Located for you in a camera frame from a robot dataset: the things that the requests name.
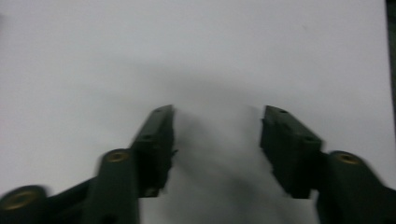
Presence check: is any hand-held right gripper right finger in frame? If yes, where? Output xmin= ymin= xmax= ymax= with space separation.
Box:
xmin=260 ymin=105 xmax=324 ymax=200

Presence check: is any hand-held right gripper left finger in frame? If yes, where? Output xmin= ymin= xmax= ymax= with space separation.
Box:
xmin=130 ymin=105 xmax=176 ymax=199

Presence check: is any white paper sheet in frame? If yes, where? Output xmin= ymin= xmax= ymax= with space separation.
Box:
xmin=0 ymin=0 xmax=390 ymax=224

